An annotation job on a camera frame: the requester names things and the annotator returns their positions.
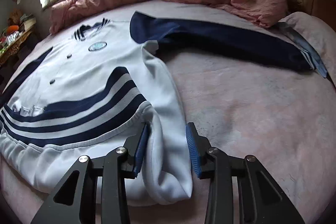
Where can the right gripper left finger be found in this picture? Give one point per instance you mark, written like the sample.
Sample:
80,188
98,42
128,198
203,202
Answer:
73,200

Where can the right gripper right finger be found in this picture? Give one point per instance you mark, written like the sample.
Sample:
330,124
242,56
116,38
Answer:
261,199

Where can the white and navy jacket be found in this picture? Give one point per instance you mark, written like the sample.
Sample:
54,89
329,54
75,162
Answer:
90,91

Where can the pink bed sheet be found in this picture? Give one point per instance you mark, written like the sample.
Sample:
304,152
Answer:
285,119

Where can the ornate wooden side table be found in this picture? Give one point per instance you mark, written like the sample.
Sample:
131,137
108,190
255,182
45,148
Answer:
13,48

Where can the pink pillow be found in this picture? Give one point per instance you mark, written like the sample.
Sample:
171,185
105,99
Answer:
315,38

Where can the orange plush toy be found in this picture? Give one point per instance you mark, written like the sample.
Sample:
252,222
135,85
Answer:
11,29

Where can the stack of books on table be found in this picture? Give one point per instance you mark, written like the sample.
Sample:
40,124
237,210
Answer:
27,21

